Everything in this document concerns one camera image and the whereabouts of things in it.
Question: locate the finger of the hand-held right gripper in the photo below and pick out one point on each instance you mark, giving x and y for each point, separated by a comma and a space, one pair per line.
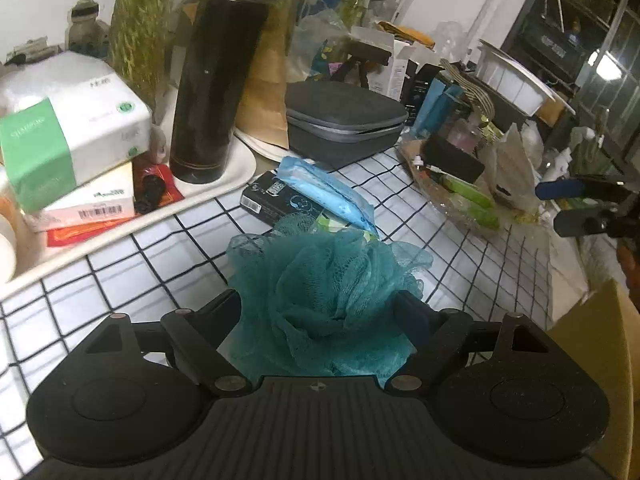
580, 222
565, 189

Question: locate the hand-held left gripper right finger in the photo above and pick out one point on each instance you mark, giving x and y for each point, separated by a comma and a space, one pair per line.
407, 312

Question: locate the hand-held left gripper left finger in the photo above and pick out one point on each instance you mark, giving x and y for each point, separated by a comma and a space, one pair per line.
220, 310

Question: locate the teal mesh bath loofah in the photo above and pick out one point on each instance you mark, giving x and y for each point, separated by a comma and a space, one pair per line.
325, 285

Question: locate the cardboard box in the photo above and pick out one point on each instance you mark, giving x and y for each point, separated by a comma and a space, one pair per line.
600, 330

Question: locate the blue soft packet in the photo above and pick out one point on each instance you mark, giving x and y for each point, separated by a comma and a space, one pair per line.
320, 187

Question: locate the crumpled white paper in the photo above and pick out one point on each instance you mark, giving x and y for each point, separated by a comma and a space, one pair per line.
515, 165

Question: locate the checkered tablecloth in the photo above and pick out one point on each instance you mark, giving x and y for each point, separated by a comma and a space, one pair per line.
150, 260

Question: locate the clear bag of toiletries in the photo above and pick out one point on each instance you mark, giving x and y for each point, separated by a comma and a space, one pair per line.
450, 200

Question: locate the pink liquid bottle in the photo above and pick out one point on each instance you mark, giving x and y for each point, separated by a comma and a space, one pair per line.
462, 135

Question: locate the black sponge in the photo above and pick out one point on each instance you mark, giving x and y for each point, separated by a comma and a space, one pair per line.
452, 157

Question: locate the green patterned packet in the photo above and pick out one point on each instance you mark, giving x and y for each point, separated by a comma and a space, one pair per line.
330, 224

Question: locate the small black printed box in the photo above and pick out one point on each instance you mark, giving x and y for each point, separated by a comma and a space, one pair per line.
262, 200

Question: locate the white round ribbed container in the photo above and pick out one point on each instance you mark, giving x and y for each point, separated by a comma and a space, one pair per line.
510, 80

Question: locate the white plastic tray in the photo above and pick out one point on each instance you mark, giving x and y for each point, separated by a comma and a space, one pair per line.
260, 149
210, 187

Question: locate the blue box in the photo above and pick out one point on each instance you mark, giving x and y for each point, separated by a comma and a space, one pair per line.
440, 105

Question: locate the red packet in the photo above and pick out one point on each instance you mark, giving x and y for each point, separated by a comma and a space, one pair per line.
80, 236

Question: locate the pink white box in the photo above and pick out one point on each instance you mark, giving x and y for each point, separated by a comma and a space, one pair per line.
95, 200

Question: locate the tall black box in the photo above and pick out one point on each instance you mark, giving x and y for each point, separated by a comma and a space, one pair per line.
420, 90

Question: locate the white carton box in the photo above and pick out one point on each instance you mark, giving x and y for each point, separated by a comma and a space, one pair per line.
397, 67

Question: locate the grey zip case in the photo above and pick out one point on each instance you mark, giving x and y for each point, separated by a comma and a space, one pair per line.
340, 110

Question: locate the brown paper bag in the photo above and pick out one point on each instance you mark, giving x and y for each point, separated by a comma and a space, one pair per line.
265, 100

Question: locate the yellow cloth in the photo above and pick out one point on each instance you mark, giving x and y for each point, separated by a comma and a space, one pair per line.
407, 34

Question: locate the black thermos bottle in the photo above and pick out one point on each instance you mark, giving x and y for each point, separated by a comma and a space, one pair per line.
215, 85

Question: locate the green white tissue pack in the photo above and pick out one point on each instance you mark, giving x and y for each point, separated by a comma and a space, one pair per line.
75, 125

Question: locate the black handheld tool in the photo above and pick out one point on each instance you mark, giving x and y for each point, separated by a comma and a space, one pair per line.
367, 52

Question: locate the printed clear plastic bag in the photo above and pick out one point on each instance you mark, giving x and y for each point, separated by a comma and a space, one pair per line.
315, 40

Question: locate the small clear bottle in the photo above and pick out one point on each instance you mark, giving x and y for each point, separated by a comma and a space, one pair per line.
85, 20

